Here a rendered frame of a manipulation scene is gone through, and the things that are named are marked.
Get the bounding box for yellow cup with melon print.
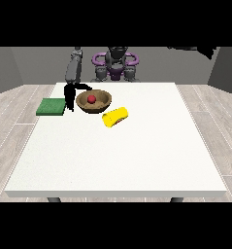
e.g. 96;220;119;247
101;106;129;128

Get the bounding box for brown wooden bowl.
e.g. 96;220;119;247
75;89;113;115

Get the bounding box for green square pad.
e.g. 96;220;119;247
35;97;67;117

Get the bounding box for grey robot trunk purple rings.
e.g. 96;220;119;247
89;47;142;83

